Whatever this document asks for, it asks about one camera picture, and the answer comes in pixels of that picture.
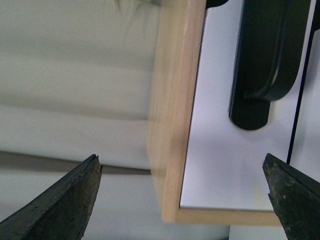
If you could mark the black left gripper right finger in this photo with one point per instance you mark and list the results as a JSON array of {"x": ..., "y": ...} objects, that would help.
[{"x": 295, "y": 198}]

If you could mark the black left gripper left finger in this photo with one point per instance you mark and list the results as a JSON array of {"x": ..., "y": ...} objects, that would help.
[{"x": 62, "y": 212}]

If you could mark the white drawer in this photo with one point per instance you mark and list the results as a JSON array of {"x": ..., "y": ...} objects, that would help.
[
  {"x": 223, "y": 168},
  {"x": 305, "y": 155}
]

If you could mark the black drawer handle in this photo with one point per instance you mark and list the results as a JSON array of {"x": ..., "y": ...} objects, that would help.
[{"x": 269, "y": 50}]

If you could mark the wooden drawer cabinet frame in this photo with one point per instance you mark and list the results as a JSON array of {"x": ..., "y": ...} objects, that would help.
[{"x": 175, "y": 71}]

